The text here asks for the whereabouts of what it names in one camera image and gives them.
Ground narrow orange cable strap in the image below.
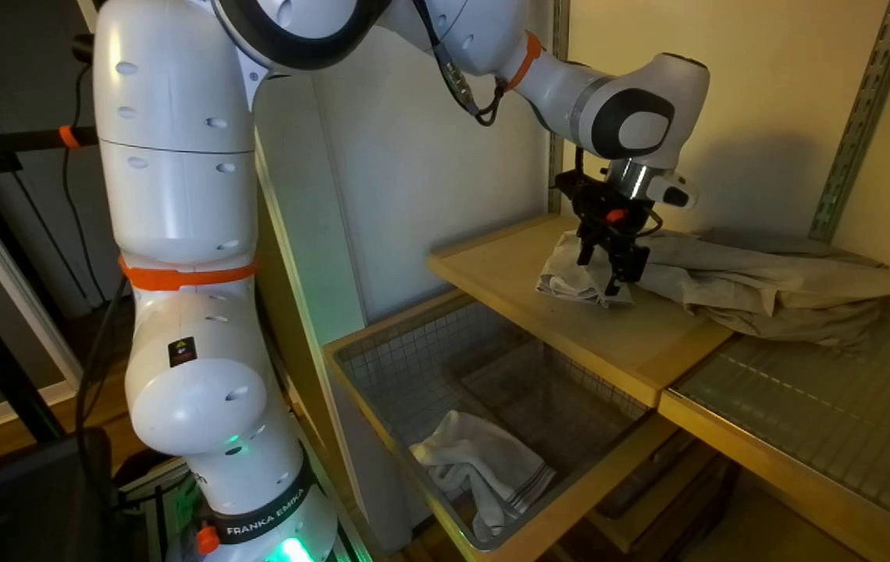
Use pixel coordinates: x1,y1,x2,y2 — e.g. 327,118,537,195
498,27,546,94

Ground wooden shelf board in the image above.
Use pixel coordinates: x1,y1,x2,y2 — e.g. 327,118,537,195
424,214,738,411

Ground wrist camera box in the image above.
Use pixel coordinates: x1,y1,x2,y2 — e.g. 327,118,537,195
615,155,692,211

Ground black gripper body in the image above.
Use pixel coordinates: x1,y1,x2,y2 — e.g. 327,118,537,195
550,170,669,268

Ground white towel with dark stripe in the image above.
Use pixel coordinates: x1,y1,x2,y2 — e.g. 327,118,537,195
408,407,560,549

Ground black monitor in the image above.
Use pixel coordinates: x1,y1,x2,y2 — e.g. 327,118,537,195
0,426,123,562

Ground orange base knob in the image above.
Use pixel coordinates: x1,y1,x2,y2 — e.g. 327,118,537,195
191,522,225,558

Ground wire mesh basket drawer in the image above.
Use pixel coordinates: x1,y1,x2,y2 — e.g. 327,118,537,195
322,290,691,562

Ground white framed board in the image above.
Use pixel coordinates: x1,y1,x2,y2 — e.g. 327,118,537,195
0,178,88,446

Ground black stand with clamps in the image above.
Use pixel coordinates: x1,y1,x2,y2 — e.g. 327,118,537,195
0,27,103,317

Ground lower wooden drawer frame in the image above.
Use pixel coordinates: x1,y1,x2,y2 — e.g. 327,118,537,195
564,431,744,562

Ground light grey cloth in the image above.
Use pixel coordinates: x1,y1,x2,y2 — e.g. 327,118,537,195
533,227,890,321

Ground wooden cabinet upright post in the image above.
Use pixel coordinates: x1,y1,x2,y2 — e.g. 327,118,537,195
250,103,369,513

